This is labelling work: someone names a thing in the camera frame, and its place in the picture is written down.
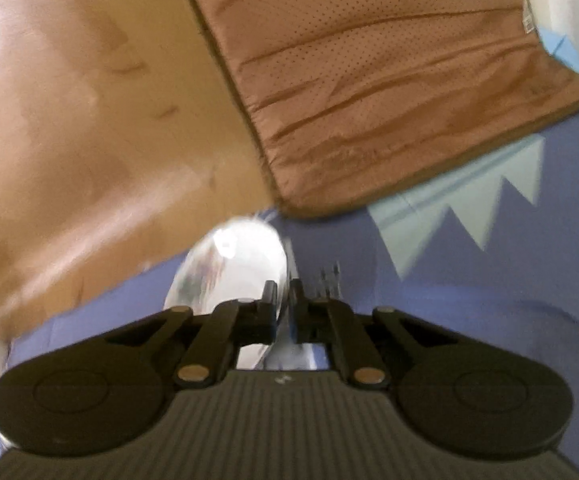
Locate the white floral plate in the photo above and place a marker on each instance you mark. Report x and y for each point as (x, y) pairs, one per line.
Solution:
(234, 260)

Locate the brown perforated mat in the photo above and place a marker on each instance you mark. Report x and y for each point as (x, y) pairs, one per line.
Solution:
(369, 85)

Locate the wooden board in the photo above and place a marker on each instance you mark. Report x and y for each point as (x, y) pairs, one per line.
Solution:
(69, 135)

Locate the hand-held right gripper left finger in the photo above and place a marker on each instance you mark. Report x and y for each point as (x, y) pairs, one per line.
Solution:
(268, 317)

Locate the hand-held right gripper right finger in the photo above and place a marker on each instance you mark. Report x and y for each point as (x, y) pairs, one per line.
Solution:
(295, 317)

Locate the blue printed bedsheet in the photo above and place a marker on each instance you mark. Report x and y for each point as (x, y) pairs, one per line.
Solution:
(469, 285)

